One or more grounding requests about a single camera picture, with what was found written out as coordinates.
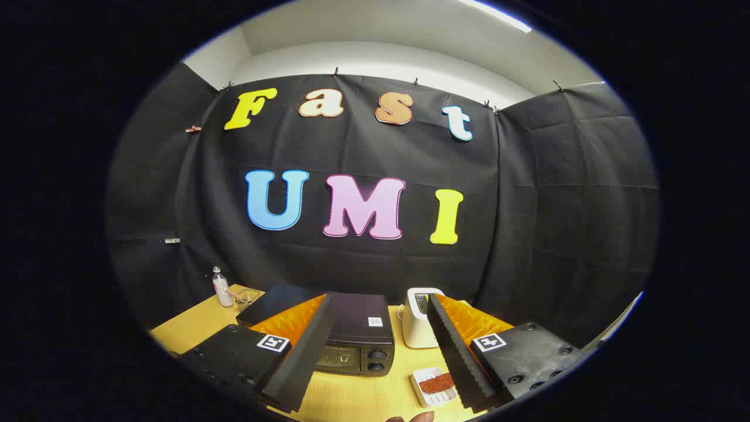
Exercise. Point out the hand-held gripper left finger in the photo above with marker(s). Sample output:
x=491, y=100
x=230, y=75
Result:
x=304, y=357

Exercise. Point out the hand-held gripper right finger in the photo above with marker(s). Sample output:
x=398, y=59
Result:
x=454, y=351

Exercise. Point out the red meat slice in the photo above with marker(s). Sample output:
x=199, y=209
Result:
x=436, y=384

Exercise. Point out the black toaster oven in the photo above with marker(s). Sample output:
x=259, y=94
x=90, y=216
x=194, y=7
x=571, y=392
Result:
x=357, y=316

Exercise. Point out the white bread toaster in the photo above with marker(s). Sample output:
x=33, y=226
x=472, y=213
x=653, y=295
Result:
x=416, y=328

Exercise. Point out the white ribbed tray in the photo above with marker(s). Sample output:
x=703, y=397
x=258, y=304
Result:
x=430, y=400

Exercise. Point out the clear plastic container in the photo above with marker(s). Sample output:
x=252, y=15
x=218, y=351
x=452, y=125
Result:
x=249, y=299

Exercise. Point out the clear plastic bottle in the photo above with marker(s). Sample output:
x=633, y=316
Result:
x=222, y=293

